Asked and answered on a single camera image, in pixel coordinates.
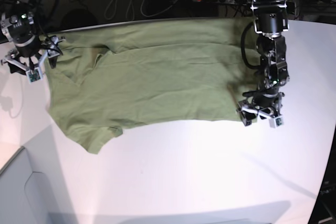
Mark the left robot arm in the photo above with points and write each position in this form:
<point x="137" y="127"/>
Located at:
<point x="22" y="26"/>

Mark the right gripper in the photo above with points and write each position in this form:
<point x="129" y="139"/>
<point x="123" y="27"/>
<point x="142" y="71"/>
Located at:
<point x="32" y="55"/>

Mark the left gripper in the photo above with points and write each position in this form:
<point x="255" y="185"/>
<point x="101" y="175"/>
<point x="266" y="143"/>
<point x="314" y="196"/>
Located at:
<point x="267" y="104"/>

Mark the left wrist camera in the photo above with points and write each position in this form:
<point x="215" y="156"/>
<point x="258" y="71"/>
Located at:
<point x="277" y="122"/>

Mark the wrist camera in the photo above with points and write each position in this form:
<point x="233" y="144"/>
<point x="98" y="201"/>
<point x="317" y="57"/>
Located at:
<point x="34" y="75"/>
<point x="277" y="122"/>

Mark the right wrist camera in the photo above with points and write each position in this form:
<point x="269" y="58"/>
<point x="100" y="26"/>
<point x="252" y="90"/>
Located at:
<point x="34" y="75"/>

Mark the green T-shirt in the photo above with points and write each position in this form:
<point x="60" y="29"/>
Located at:
<point x="111" y="79"/>

